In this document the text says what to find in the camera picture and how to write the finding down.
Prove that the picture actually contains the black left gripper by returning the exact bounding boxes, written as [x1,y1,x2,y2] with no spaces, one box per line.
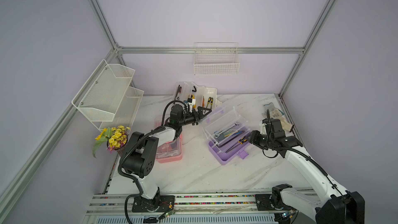
[179,106,211,127]

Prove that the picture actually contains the white plastic toolbox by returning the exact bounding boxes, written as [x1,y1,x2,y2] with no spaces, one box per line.
[173,82,222,110]

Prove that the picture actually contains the purple clear-lid toolbox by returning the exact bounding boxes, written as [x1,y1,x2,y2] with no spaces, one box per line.
[201,105,251,166]

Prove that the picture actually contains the pink clear-lid toolbox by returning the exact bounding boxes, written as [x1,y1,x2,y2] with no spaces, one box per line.
[155,134,183,163]

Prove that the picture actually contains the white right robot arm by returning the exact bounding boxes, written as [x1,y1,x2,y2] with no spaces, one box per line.
[249,117,365,224]

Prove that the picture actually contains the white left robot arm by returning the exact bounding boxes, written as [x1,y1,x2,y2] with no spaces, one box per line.
[117,102,212,200]

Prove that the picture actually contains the cream printed work glove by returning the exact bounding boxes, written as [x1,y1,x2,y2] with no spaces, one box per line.
[270,108,293,132]

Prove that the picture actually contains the white dotted green-cuffed glove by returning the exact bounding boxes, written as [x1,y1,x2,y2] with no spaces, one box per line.
[263,102,285,119]

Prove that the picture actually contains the yellow flowers in pot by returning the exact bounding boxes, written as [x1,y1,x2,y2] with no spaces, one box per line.
[92,125,131,158]

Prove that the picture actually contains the white mesh two-tier shelf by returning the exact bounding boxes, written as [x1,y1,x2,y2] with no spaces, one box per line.
[72,60,144,131]

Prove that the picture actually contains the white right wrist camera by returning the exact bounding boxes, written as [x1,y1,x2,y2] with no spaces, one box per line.
[260,119,271,135]

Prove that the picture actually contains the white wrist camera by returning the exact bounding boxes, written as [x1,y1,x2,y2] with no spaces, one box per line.
[186,98,196,113]
[260,119,271,135]

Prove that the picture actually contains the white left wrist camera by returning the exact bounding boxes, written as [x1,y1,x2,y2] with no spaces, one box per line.
[186,98,196,113]

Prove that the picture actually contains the white wire wall basket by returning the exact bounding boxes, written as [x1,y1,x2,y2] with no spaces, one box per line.
[193,42,240,76]

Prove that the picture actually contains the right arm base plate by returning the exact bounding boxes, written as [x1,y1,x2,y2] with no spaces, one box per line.
[255,194,294,211]

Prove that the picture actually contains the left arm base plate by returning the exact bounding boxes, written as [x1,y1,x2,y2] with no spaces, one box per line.
[131,195,175,213]

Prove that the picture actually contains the black corrugated cable conduit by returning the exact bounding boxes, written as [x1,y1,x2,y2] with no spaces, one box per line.
[116,99,190,224]

